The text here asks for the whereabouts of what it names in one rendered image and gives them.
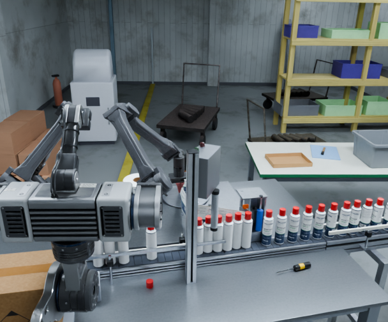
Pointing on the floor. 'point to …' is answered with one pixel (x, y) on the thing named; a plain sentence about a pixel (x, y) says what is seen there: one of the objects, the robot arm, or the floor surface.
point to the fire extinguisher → (57, 91)
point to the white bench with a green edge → (318, 165)
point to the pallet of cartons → (17, 142)
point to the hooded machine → (95, 93)
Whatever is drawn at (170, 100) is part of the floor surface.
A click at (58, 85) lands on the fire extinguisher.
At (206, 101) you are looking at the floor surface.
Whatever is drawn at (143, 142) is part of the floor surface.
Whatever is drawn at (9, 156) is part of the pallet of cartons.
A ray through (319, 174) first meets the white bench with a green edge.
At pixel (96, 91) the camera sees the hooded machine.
